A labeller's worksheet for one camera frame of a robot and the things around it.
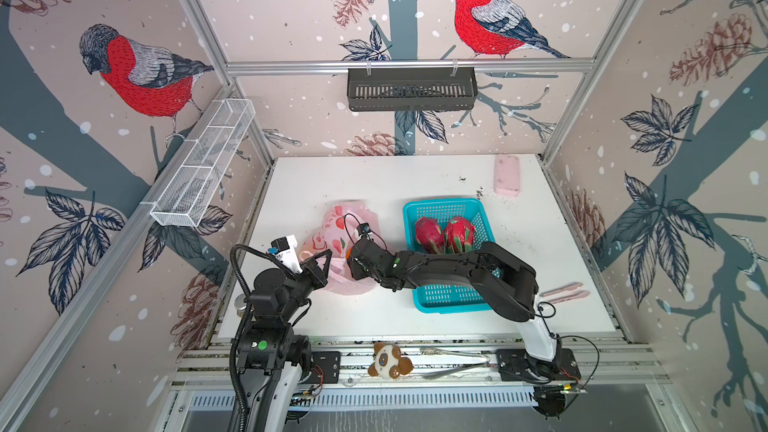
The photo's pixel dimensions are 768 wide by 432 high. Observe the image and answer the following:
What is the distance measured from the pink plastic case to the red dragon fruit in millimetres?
345

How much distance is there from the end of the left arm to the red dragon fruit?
345 millimetres

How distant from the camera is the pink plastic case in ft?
3.67

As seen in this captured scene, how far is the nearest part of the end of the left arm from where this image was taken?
21.1 inches

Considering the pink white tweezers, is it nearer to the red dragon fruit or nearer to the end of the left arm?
the red dragon fruit

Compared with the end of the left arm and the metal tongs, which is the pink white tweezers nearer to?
the metal tongs

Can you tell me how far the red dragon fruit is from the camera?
91 centimetres

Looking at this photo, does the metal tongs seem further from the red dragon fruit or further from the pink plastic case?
the pink plastic case

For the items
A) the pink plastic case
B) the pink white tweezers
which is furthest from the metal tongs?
the pink plastic case
